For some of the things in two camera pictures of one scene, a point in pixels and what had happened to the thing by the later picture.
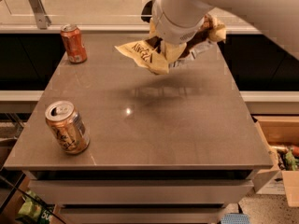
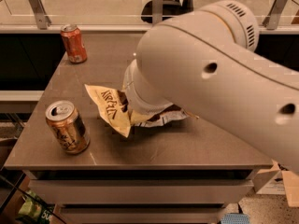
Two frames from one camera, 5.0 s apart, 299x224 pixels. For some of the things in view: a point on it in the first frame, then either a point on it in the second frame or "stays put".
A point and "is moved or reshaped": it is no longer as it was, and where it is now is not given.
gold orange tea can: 67,127 stays put
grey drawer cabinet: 140,196 stays put
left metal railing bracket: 35,0 stays put
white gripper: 172,29 -> 130,85
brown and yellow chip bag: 149,52 is moved or reshaped
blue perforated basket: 235,218 stays put
